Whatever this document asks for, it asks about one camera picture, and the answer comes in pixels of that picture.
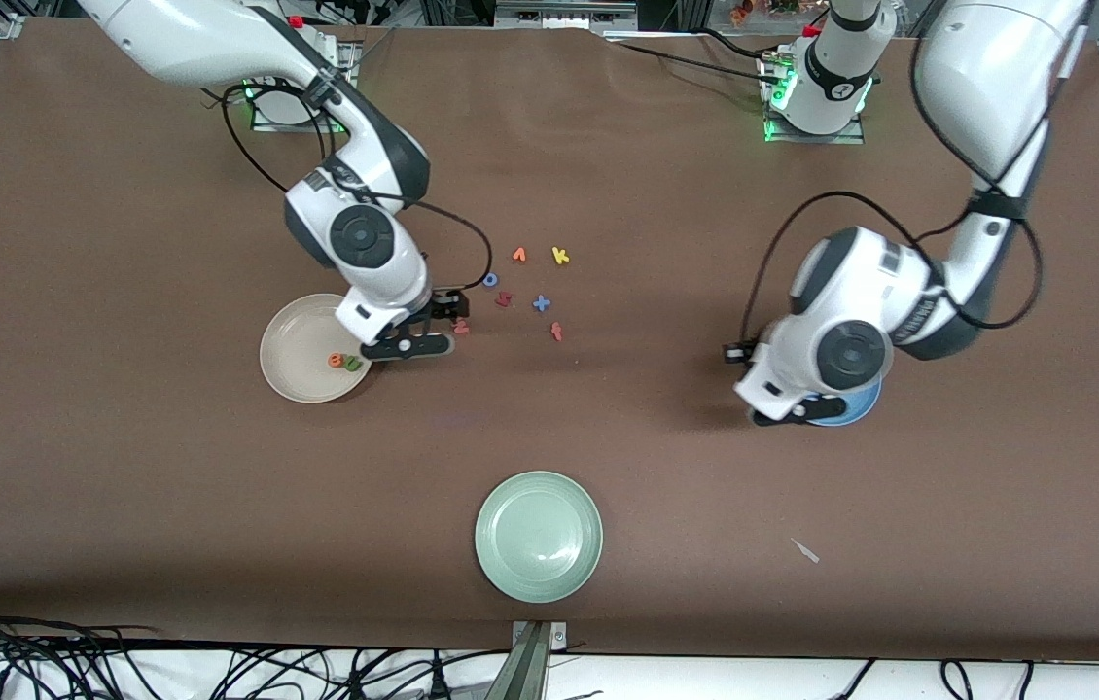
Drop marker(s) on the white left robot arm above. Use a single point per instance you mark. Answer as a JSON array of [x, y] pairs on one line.
[[987, 87]]

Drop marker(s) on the brown table cover sheet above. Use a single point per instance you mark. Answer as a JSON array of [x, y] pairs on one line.
[[122, 486]]

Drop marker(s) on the beige round plate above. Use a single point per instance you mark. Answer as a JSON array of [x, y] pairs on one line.
[[301, 350]]

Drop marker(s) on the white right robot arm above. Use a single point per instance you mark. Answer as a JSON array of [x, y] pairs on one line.
[[209, 44]]

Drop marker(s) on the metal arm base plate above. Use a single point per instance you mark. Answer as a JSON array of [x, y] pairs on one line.
[[851, 136], [267, 122]]

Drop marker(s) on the white paper scrap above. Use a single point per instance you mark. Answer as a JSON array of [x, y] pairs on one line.
[[806, 552]]

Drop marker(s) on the pale green round plate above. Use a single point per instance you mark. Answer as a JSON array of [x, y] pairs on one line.
[[539, 537]]

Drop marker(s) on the blue round plate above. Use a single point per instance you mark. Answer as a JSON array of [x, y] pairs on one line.
[[861, 406]]

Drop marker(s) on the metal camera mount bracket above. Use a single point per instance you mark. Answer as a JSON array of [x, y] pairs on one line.
[[530, 671]]

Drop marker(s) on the aluminium frame profile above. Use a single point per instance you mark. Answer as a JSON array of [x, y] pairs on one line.
[[559, 15]]

